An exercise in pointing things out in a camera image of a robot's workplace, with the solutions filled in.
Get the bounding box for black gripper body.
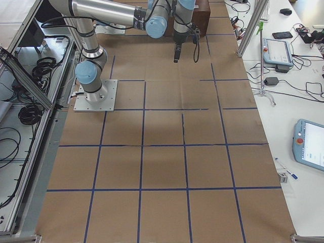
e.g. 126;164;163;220
173;23;200;45

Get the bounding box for dark wooden drawer box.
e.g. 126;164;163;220
164;0;211;37

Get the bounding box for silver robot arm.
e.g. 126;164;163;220
50;1;170;104
145;1;200;63

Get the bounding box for black power adapter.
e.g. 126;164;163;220
264;77;279;86

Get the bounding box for far teach pendant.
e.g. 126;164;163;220
263;38;293;67

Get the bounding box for teach pendant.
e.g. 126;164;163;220
293;119;324;171
263;38;293;67

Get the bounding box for black smartphone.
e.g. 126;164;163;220
272;31;293;39

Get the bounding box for black computer mouse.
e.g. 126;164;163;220
279;8;292;16

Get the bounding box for brown paper table cover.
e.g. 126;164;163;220
36;1;295;242

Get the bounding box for near teach pendant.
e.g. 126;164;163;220
293;119;324;171

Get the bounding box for blue white pen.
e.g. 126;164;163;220
275;157;298;180

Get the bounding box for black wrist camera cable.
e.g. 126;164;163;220
188;24;202;63

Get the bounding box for aluminium frame post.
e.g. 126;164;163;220
237;0;269;58

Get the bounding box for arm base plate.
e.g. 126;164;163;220
73;79;118;112

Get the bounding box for aluminium frame diagonal strut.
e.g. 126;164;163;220
1;47;54;110

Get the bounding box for coiled black cables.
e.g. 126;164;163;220
18;103;43;126

